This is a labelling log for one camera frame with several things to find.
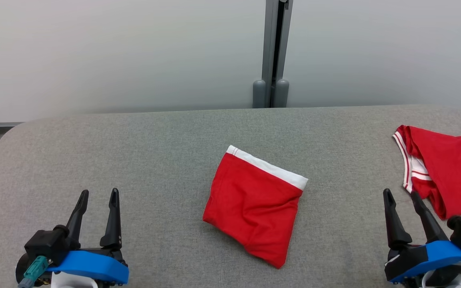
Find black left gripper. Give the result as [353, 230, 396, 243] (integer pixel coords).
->
[66, 188, 127, 263]

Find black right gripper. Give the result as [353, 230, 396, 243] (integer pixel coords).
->
[382, 188, 449, 283]

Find red jersey with white sleeves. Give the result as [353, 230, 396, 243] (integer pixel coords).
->
[393, 125, 461, 220]

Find red garment with white bands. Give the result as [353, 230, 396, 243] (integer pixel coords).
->
[202, 145, 309, 269]

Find teal left camera connector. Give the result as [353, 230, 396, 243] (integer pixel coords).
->
[18, 256, 49, 288]

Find grey cylindrical post cap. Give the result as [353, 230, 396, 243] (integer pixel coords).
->
[274, 79, 290, 109]
[253, 80, 267, 109]

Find grey metal partition post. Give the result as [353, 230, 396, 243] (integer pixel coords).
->
[262, 0, 294, 109]

